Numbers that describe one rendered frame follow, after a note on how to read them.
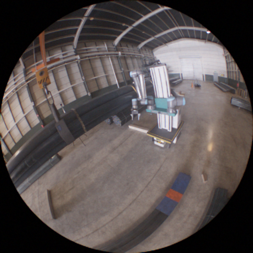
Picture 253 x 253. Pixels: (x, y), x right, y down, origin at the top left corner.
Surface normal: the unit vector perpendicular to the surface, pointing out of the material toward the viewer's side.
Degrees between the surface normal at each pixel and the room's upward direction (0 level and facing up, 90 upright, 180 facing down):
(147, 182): 0
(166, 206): 0
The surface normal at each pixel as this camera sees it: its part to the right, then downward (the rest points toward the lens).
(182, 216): -0.26, -0.83
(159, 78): -0.72, 0.50
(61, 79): 0.69, 0.20
